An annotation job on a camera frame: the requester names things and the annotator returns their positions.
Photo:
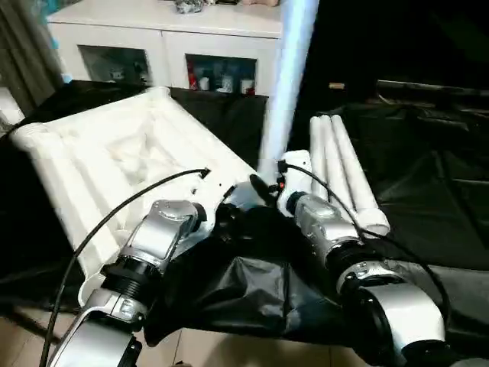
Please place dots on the black mat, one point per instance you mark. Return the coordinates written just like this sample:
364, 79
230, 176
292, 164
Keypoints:
412, 214

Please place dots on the white plastic table top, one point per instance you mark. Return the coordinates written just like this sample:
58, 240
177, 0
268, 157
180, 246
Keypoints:
114, 160

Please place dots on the pink plush toy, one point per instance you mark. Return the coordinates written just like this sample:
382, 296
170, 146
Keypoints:
260, 2

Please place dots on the red bottle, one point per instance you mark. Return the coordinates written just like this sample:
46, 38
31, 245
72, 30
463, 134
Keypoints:
192, 78

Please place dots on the white bottle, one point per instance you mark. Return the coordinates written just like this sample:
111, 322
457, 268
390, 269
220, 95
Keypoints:
247, 86

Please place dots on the white plastic table leg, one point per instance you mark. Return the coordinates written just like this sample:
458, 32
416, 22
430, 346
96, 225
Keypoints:
318, 153
355, 176
286, 76
336, 160

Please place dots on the silver metal rail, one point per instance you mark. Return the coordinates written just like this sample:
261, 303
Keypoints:
435, 86

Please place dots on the grey curtain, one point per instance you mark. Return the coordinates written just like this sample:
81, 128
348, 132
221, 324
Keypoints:
23, 50

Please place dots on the gold label plate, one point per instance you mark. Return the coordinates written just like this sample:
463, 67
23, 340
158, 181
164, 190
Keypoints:
337, 85

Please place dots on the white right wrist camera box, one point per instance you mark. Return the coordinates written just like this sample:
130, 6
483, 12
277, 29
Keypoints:
294, 172

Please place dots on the white cabinet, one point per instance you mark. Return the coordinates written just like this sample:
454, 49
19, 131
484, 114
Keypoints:
168, 34

